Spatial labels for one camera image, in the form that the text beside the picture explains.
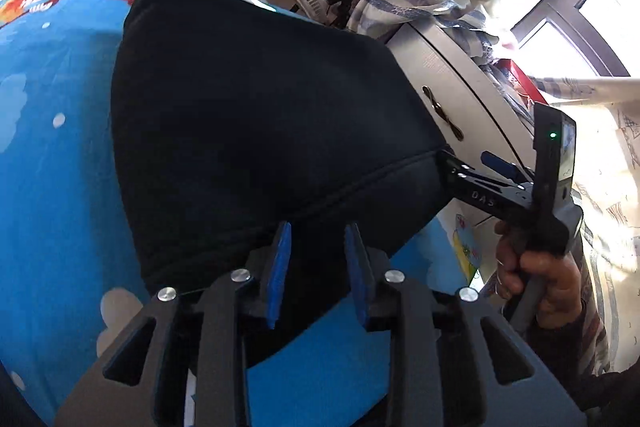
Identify silver ribbed lamp head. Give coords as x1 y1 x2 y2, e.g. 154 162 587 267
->
290 0 331 20

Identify person's right hand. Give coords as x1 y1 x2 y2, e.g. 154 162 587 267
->
495 222 585 333

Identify person's right forearm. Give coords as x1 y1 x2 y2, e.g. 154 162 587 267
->
527 302 640 413

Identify window frame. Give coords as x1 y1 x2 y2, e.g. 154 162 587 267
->
515 0 640 80

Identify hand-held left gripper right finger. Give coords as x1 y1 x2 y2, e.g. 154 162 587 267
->
344 222 588 427

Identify white cabinet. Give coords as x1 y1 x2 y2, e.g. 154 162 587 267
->
385 19 546 228

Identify black pants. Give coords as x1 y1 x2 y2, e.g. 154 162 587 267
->
110 0 451 368

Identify blue cartoon printed bed sheet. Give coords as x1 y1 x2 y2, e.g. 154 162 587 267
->
0 0 483 427

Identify red printed box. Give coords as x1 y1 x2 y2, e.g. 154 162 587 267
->
492 59 548 108

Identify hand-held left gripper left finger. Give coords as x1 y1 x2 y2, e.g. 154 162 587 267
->
52 221 293 427

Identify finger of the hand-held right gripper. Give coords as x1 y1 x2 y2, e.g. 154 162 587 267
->
481 151 518 180
439 151 531 210

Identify black cabinet handle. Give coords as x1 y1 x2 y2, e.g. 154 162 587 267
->
421 86 465 142

